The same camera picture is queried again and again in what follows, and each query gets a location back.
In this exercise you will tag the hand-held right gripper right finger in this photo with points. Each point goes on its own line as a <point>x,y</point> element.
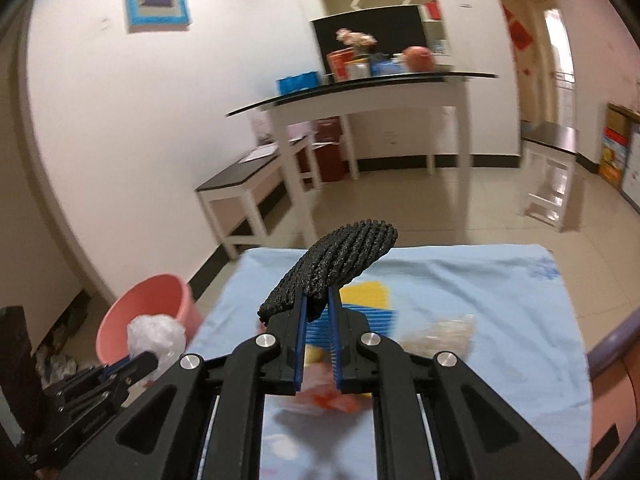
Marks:
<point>336,355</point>

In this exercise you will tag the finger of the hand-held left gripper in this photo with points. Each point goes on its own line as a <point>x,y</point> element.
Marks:
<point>132,385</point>
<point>130,367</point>

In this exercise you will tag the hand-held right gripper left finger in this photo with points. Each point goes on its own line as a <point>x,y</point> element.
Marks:
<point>300,350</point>

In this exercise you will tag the white plastic bag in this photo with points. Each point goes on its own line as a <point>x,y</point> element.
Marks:
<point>155,340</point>

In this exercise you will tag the blue foam fruit net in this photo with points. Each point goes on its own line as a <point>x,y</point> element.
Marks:
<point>370,325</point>

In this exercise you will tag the yellow foam fruit net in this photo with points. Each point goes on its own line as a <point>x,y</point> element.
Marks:
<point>367,292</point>

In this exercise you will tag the pink plastic bucket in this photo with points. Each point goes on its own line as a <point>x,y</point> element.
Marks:
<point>150,300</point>

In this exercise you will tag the black foam fruit net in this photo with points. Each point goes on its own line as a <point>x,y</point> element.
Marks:
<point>340,255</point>

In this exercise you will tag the orange snack wrapper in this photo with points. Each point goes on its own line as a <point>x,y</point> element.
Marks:
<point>325,400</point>

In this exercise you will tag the clear crumpled plastic bag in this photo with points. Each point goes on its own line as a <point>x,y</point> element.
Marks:
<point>440,335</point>

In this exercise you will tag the light blue printed bedsheet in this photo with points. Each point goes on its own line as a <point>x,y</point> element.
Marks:
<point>500,310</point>

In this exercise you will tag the white bench with dark top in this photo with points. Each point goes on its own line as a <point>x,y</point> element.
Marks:
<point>235,190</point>

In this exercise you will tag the white paper sheet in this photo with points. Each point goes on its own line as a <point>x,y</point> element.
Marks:
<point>259,153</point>

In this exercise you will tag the dark red box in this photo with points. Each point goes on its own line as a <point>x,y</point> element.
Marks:
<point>327,150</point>

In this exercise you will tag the white table with black top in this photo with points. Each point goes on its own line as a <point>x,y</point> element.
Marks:
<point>380,97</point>

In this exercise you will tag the blue box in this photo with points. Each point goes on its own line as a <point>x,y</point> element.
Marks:
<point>297,83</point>

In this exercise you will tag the yellow rimmed can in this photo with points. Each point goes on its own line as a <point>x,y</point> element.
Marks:
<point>358,70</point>

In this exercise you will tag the red round tin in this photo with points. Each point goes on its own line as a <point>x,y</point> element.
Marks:
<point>339,65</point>

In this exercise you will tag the white stool with dark top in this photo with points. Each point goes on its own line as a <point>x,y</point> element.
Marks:
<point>550,140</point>

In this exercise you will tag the orange round fruit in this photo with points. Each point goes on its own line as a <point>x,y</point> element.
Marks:
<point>419,59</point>

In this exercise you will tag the pink flower bouquet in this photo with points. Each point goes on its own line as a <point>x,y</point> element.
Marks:
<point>355,38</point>

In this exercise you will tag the black board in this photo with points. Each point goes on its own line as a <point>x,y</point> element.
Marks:
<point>390,30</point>

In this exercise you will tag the colourful cardboard box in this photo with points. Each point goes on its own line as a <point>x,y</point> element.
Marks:
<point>612,150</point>

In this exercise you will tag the white cartoon drawing board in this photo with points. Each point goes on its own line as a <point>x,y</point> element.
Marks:
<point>632,165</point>

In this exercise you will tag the red box on shelf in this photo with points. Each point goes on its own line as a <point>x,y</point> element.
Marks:
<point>432,10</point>

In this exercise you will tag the pink rounded bed frame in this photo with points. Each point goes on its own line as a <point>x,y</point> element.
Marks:
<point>617,375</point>

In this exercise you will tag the red wall decorations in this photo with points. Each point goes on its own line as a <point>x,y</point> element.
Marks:
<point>515,20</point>

